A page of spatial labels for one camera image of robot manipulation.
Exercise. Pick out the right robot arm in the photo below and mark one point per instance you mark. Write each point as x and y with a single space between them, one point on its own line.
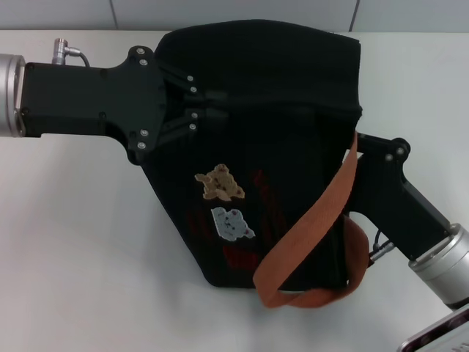
443 260

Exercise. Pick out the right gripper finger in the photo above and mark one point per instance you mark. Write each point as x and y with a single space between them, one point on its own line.
384 148

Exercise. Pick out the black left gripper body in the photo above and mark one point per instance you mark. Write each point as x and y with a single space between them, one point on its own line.
91 102

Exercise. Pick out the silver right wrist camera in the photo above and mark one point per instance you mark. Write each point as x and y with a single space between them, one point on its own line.
443 333

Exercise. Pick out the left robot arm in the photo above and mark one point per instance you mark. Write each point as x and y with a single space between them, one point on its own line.
9 95

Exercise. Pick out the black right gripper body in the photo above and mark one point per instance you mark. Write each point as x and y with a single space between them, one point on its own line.
384 190

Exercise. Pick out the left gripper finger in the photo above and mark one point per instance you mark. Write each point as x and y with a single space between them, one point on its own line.
194 119
194 93

